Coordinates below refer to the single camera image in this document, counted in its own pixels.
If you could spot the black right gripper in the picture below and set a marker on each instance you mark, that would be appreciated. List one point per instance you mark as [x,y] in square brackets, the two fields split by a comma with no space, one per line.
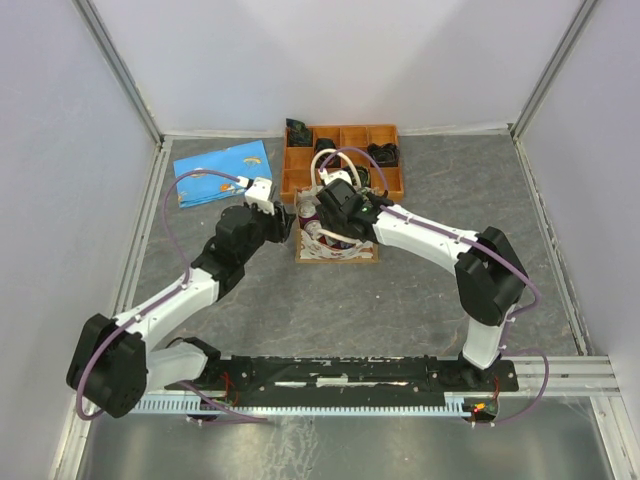
[328,222]

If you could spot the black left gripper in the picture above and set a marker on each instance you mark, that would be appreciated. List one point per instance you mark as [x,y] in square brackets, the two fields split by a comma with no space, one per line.
[280,222]

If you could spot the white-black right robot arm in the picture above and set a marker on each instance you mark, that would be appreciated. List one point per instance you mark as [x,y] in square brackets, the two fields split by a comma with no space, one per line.
[489,276]

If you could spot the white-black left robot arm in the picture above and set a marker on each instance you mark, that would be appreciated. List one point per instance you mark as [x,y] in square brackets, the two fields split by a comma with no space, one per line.
[116,360]

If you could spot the burlap canvas tote bag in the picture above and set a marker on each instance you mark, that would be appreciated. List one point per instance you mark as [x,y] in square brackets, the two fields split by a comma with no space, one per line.
[330,248]

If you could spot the wooden compartment tray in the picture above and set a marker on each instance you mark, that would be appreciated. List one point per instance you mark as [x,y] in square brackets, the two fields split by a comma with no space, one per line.
[296,173]

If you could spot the black orange rolled sock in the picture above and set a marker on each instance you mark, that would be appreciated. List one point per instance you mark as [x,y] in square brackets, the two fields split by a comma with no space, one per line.
[323,143]

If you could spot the blue space-print cloth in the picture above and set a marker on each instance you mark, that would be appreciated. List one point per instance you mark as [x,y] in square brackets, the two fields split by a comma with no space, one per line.
[213,173]

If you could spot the dark patterned rolled sock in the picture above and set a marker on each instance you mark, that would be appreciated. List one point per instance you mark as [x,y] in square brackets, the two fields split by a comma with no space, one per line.
[298,134]

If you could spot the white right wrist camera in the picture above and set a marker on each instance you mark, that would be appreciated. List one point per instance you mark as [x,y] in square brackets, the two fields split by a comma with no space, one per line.
[327,177]

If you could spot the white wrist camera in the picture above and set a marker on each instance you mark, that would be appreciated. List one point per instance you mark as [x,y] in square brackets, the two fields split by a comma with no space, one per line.
[327,177]
[257,192]

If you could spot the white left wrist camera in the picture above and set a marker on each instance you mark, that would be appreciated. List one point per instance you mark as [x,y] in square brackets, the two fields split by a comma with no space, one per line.
[257,192]

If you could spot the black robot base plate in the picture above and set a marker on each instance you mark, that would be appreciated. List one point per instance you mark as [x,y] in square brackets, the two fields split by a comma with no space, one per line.
[351,381]

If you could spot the white slotted cable duct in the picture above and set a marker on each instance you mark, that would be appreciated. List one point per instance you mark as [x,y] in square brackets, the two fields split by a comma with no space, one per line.
[189,403]

